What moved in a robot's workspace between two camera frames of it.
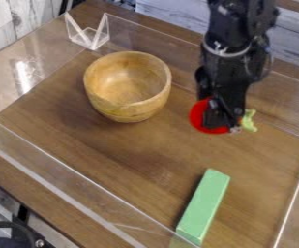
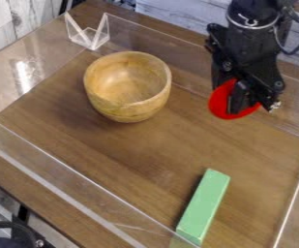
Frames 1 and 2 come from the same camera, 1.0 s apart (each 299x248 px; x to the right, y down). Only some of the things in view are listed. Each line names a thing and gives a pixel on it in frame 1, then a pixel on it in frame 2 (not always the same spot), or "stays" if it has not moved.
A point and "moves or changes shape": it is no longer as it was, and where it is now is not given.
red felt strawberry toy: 196,117 moves or changes shape
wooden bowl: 127,85 stays
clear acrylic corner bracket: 88,37 stays
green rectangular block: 200,213 stays
